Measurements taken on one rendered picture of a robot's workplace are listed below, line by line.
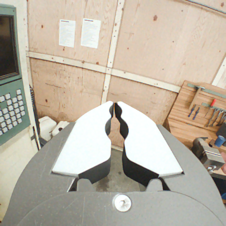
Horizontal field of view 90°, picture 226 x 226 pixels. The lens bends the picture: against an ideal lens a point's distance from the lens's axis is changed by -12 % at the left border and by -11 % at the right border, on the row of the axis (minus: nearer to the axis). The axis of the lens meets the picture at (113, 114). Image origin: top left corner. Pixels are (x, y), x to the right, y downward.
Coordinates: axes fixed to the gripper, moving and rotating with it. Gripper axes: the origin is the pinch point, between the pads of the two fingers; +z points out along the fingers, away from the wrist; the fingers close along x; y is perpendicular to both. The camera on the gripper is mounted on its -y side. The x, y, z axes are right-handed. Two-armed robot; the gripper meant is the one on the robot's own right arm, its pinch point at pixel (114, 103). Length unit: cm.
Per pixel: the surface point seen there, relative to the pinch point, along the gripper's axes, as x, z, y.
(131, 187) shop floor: 33, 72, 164
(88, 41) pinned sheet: -27, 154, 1
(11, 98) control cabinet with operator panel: -53, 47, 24
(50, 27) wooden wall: -76, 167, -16
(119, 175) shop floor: 19, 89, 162
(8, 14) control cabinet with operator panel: -46, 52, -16
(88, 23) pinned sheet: -26, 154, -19
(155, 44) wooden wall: 47, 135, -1
